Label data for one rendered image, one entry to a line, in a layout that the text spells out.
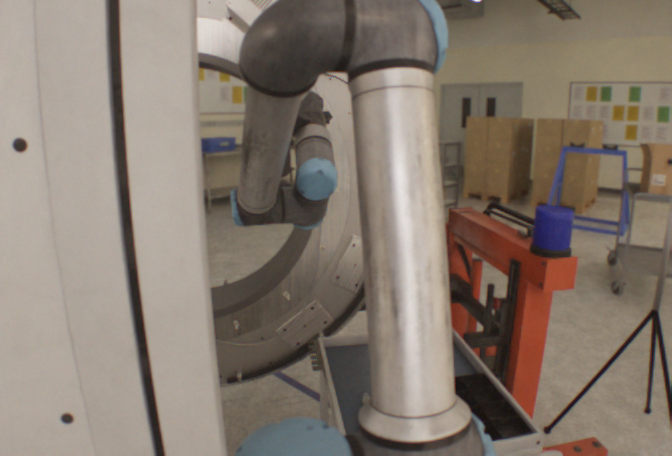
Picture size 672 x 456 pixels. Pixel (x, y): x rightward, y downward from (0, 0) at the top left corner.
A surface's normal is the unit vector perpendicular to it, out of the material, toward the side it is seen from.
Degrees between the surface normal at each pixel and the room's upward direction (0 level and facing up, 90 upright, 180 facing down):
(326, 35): 109
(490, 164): 90
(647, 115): 90
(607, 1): 90
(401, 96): 76
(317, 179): 125
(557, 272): 90
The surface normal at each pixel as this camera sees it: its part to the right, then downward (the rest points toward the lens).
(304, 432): -0.08, -0.97
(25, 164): 0.26, 0.19
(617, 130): -0.67, 0.15
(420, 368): 0.07, -0.04
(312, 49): 0.02, 0.68
